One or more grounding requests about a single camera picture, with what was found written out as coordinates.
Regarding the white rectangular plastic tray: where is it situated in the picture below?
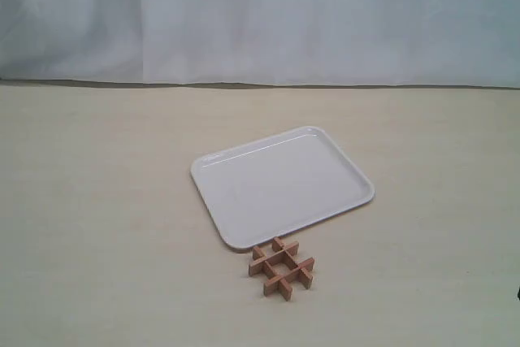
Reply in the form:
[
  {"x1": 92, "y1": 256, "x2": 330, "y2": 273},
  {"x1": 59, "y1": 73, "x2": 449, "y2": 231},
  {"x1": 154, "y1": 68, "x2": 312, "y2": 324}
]
[{"x1": 190, "y1": 126, "x2": 375, "y2": 250}]

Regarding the white backdrop curtain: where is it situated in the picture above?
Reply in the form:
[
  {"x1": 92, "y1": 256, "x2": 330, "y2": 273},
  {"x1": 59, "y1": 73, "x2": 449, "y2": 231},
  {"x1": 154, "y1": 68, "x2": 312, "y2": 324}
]
[{"x1": 1, "y1": 0, "x2": 519, "y2": 88}]

